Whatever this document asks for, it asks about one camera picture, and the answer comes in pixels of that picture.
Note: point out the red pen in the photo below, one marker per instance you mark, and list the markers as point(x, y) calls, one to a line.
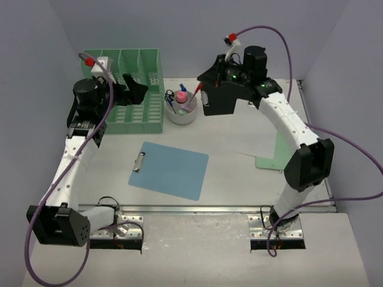
point(198, 88)

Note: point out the white clipboard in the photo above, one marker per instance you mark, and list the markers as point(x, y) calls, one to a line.
point(250, 132)

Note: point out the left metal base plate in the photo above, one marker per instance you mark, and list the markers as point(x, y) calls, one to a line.
point(130, 228)

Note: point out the black clipboard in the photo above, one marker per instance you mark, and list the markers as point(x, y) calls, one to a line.
point(222, 100)

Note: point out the blue clipboard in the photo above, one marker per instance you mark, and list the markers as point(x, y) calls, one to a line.
point(168, 170)

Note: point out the green mesh file organizer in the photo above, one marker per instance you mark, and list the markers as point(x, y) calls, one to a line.
point(144, 65)

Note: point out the purple highlighter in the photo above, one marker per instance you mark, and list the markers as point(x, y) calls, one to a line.
point(186, 108)

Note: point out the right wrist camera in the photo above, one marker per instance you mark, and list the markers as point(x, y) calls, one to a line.
point(232, 43)

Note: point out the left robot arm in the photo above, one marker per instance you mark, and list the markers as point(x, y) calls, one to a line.
point(58, 221)

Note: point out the white round desk organizer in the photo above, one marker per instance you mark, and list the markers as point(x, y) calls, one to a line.
point(180, 108)

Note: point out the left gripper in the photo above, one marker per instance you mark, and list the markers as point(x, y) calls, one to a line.
point(120, 92)

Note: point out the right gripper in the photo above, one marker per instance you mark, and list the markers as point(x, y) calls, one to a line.
point(216, 75)

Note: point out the black handled scissors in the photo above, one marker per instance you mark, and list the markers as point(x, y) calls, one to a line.
point(169, 94)

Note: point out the green clipboard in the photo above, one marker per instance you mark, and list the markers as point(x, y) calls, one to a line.
point(281, 157)

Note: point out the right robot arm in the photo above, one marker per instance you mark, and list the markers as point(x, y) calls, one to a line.
point(311, 157)

